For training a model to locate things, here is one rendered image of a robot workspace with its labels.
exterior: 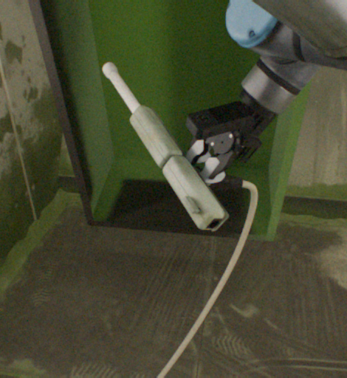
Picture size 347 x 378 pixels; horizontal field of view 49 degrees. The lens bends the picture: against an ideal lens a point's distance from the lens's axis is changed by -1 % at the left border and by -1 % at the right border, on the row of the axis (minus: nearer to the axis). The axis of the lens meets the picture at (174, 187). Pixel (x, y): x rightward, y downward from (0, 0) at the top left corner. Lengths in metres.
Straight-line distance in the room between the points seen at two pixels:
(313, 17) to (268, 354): 1.25
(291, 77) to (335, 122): 1.48
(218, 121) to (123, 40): 0.67
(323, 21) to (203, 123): 0.31
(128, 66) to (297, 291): 1.10
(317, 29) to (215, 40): 0.85
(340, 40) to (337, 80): 1.76
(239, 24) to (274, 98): 0.16
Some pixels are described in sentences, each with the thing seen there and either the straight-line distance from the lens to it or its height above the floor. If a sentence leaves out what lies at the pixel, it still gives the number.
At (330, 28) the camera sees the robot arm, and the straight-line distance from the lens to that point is 0.39.
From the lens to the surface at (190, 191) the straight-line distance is 0.68.
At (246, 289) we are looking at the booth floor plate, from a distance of 1.65.
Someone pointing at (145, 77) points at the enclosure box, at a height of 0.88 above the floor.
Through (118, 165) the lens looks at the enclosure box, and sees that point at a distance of 1.50.
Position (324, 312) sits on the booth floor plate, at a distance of 1.65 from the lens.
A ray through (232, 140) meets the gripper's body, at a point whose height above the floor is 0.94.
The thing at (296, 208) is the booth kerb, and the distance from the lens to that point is 2.08.
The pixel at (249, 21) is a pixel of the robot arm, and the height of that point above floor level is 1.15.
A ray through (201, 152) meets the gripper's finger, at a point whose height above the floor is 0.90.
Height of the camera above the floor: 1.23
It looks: 32 degrees down
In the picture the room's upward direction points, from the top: straight up
